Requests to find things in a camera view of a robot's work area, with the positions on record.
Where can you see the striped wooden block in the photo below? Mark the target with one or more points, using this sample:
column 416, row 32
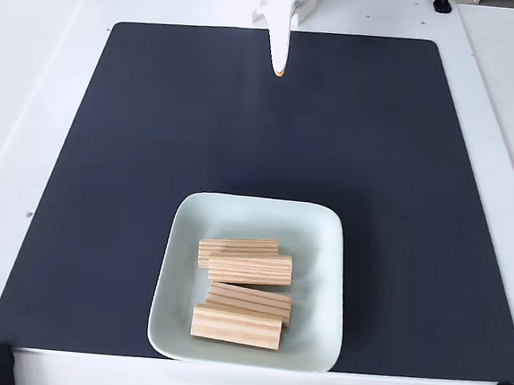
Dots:
column 250, row 270
column 234, row 246

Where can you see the grooved wooden block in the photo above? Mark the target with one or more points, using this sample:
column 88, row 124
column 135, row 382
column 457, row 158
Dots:
column 256, row 301

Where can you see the smooth wooden block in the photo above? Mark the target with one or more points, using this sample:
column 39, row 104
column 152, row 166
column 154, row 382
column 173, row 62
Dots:
column 236, row 328

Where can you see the pale green square plate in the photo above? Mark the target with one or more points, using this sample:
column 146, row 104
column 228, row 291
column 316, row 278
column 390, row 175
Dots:
column 319, row 252

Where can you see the black table clamp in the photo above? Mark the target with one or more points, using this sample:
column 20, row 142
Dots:
column 442, row 3

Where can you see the black rubber mat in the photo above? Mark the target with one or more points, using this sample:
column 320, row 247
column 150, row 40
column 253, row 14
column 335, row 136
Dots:
column 100, row 233

